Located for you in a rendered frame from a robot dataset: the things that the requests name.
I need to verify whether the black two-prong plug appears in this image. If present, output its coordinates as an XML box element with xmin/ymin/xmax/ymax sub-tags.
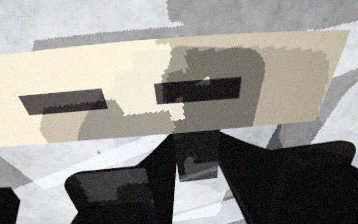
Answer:
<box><xmin>173</xmin><ymin>130</ymin><xmax>220</xmax><ymax>182</ymax></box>

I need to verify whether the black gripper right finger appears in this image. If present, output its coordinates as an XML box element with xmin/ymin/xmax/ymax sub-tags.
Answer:
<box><xmin>219</xmin><ymin>132</ymin><xmax>356</xmax><ymax>224</ymax></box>

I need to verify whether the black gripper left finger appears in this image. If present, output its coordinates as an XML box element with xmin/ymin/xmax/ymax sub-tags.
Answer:
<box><xmin>64</xmin><ymin>134</ymin><xmax>177</xmax><ymax>224</ymax></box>

